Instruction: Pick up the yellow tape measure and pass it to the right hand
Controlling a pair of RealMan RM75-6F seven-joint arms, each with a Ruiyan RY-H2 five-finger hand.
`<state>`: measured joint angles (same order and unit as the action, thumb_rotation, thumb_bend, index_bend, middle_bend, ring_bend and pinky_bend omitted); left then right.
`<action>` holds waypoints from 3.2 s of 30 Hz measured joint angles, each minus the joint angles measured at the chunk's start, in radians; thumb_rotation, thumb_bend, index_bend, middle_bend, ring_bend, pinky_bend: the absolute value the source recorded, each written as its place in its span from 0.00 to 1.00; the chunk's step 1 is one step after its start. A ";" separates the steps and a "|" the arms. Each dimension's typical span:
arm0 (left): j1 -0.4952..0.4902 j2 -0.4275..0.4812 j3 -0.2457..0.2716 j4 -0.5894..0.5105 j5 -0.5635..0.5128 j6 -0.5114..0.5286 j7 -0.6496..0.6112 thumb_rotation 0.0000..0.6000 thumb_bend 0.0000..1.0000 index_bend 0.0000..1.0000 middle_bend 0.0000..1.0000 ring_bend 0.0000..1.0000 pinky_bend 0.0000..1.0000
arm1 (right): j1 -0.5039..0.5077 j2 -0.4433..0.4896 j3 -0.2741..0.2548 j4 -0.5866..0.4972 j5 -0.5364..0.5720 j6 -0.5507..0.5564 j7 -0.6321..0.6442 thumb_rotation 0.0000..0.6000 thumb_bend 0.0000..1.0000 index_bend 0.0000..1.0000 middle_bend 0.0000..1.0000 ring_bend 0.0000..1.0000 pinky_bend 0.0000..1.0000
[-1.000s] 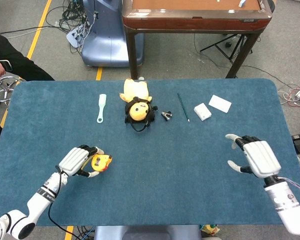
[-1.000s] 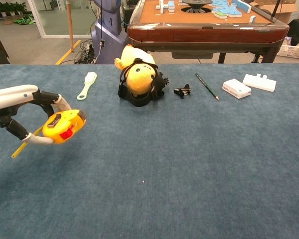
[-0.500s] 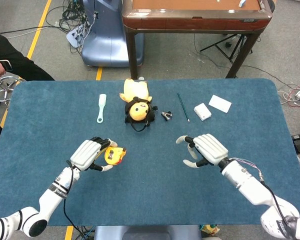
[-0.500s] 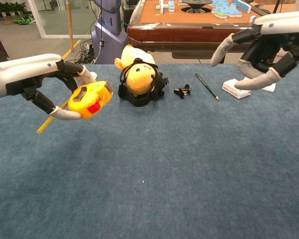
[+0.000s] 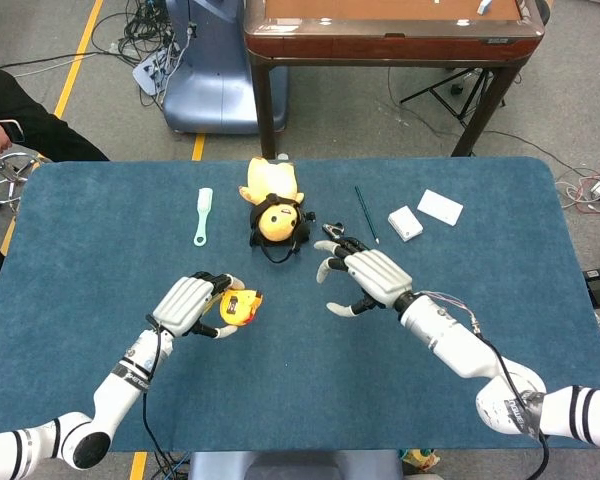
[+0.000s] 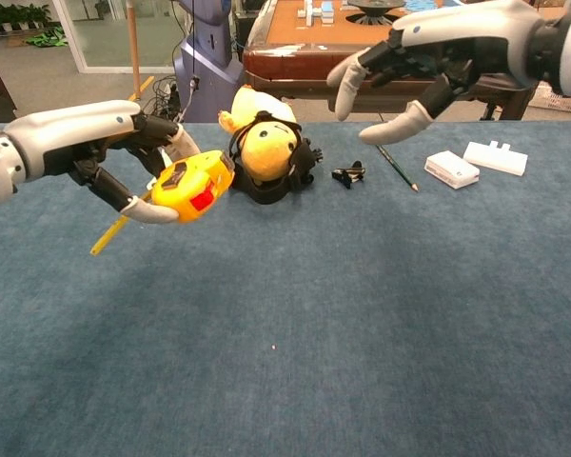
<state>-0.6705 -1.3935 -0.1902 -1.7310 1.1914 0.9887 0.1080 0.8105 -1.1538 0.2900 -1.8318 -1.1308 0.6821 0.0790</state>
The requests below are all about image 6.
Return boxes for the black floor cables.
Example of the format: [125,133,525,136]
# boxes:
[141,75,187,124]

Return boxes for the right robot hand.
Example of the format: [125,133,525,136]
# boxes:
[325,0,544,147]

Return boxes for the stack of mahjong tiles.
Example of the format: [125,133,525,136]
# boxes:
[298,0,337,26]

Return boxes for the white plastic basket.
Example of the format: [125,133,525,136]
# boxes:
[527,80,571,115]

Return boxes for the yellow tape measure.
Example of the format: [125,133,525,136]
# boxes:
[89,149,236,257]

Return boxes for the wooden pole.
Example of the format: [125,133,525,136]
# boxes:
[126,0,143,101]

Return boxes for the yellow plush duck toy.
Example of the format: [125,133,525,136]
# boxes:
[218,84,305,184]

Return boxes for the black mahjong table hub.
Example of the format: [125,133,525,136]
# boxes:
[345,0,405,26]

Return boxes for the brown mahjong table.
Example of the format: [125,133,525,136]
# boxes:
[242,0,554,122]

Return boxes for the black binder clip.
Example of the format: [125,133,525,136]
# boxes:
[331,160,367,190]

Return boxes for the white plastic block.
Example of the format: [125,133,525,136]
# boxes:
[463,140,529,178]

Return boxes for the white rectangular box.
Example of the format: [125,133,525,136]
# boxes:
[423,149,481,190]

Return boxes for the green pencil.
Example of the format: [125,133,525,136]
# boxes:
[375,144,420,193]

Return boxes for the black hanging cable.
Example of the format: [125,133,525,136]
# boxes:
[188,0,201,92]

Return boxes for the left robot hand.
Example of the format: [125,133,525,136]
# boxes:
[3,98,204,226]

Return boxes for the green cloth item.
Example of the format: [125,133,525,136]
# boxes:
[26,26,69,49]

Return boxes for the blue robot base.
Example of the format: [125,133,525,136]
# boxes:
[172,0,245,124]

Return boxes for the white glass partition frame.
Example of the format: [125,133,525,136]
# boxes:
[51,0,182,75]

